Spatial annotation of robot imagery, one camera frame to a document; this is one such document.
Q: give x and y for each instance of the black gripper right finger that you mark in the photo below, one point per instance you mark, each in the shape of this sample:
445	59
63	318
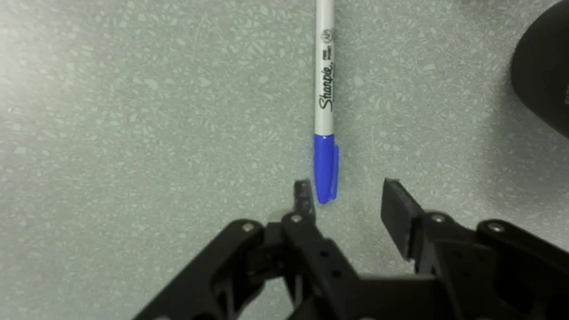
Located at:
468	267

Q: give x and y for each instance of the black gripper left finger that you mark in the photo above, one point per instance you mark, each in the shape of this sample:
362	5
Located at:
308	259

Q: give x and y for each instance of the blue capped white marker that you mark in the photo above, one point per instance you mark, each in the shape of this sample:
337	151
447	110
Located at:
324	89

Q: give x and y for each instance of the black mug red inside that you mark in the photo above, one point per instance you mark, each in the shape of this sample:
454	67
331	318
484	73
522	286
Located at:
548	71

